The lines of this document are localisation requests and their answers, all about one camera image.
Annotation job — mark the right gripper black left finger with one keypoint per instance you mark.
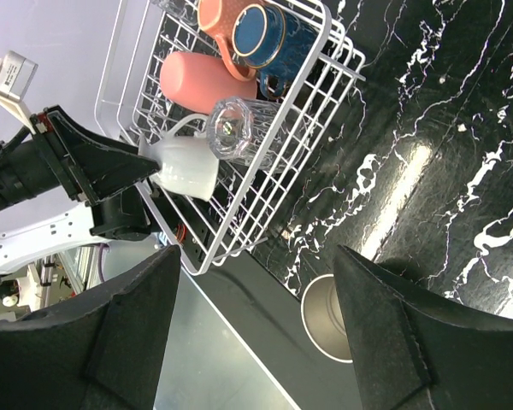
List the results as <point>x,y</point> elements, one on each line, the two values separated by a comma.
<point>102,349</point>

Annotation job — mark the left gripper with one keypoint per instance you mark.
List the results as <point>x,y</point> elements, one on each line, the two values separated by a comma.
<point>88,166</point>

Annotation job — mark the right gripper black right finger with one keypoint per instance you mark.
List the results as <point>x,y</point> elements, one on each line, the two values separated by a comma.
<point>414,349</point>

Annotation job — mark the light blue plastic cup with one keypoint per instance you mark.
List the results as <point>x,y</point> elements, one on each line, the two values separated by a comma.
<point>187,165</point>

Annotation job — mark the steel metal cup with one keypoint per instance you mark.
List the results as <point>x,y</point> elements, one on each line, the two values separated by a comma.
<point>323,321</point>

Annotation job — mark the pink plastic cup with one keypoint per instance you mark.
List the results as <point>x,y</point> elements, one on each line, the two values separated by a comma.
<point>197,81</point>

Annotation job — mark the clear glass tumbler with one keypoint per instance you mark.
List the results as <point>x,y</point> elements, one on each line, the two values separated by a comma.
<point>237,126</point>

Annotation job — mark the salmon ceramic mug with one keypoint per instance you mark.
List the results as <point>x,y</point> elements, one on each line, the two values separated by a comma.
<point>216,18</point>

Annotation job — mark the dark blue glass mug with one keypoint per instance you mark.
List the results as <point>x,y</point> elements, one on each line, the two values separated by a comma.
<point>273,42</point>

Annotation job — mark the small clear faceted glass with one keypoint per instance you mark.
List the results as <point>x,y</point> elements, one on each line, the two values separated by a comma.
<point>186,11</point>

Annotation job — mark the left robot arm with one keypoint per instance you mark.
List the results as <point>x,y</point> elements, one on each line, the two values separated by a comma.
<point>120,217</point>

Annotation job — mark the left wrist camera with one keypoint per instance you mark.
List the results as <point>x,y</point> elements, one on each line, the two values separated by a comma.
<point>16,74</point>

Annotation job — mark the white wire dish rack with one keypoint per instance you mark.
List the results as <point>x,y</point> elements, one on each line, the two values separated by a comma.
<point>130,106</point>

